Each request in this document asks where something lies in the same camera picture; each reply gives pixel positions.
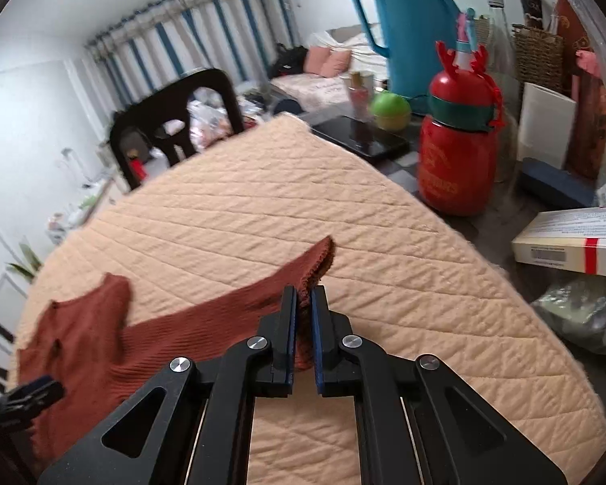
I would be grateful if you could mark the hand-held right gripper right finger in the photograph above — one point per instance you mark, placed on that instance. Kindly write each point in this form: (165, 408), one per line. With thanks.
(317, 343)

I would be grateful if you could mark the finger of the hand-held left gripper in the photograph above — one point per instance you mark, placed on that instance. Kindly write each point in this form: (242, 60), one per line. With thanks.
(35, 396)

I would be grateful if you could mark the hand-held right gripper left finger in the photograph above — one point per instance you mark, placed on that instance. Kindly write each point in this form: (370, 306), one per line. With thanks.
(287, 343)

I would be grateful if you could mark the rust knitted sweater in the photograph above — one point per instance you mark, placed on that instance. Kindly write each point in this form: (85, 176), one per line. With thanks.
(182, 333)

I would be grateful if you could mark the green potted plant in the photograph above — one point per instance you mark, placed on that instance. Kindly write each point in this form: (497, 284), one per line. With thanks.
(25, 262)

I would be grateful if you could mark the peach quilted blanket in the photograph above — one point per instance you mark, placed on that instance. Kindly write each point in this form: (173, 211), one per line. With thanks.
(283, 202)

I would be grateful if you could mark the black phone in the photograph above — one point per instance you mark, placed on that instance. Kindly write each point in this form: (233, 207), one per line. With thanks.
(363, 136)

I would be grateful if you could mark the red antler water bottle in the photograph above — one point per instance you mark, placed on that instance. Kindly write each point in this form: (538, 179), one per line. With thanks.
(454, 161)

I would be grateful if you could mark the green round cup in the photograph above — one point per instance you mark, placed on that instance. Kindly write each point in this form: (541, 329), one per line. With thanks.
(391, 108)

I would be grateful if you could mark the small pink glass jar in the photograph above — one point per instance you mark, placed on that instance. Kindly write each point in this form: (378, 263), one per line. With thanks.
(359, 98)

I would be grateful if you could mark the bed with light bedding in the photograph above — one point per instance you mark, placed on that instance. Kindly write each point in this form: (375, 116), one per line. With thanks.
(318, 88)

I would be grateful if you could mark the white medicine box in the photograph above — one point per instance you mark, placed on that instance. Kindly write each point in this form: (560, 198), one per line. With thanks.
(560, 242)

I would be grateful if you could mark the clear plastic bag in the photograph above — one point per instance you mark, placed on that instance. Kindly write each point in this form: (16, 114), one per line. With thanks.
(580, 318)

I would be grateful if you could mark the black wooden chair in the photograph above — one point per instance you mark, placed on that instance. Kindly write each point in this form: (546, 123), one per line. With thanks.
(217, 83)

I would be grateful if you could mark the pink pillow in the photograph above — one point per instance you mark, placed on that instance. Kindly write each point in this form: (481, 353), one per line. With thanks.
(314, 59)
(337, 63)

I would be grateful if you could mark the black backpack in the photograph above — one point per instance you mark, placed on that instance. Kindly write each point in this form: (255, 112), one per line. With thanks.
(289, 60)

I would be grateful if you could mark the dark blue case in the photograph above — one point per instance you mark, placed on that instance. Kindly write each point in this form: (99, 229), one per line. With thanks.
(555, 184)

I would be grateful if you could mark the white paper box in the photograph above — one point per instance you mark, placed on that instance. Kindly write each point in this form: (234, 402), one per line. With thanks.
(545, 126)

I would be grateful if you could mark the striped blue beige curtains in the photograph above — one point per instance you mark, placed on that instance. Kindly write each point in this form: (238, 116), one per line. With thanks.
(182, 30)

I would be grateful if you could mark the blue thermos jug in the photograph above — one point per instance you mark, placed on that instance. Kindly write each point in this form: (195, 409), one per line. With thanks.
(414, 25)

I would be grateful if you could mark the clear glass bottle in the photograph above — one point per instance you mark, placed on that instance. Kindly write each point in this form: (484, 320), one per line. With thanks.
(500, 50)

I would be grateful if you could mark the red-brown printed packet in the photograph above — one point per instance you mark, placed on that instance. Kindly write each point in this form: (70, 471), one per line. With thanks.
(588, 121)

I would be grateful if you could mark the wicker basket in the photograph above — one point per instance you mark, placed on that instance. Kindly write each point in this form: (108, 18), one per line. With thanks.
(538, 60)

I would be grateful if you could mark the dark brown printed packet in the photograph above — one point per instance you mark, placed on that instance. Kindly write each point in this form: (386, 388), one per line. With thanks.
(529, 2)

